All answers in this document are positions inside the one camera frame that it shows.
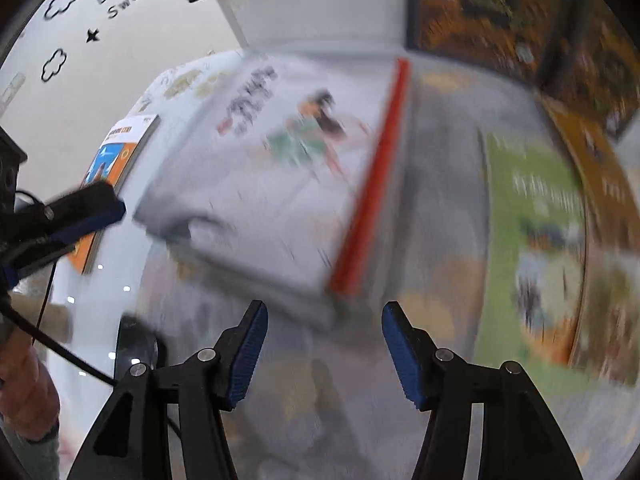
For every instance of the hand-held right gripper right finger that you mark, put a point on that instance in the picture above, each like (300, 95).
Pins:
(405, 355)

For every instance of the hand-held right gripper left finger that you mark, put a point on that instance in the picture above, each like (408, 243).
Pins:
(245, 355)

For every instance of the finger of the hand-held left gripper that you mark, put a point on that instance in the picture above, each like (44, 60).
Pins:
(90, 217)
(35, 262)

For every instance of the person's left forearm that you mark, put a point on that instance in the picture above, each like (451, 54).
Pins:
(45, 455)

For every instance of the person's left hand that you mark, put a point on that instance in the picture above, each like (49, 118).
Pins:
(25, 390)

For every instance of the orange and blue picture book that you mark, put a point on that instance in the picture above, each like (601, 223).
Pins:
(107, 170)

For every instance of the black smartphone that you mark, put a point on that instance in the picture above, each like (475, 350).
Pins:
(140, 345)

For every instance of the green book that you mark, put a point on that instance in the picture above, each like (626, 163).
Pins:
(530, 240)

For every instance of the white storybook brush title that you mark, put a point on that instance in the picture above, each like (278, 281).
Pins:
(260, 185)

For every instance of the brown book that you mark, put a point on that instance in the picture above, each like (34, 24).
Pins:
(600, 180)

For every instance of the dark ornate encyclopedia book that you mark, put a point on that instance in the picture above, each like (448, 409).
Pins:
(480, 15)
(595, 60)

